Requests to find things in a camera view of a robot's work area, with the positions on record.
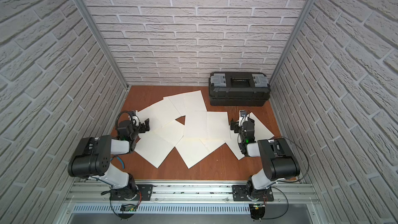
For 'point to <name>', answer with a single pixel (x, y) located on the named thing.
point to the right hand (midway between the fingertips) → (242, 118)
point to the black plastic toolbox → (235, 88)
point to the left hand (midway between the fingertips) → (142, 116)
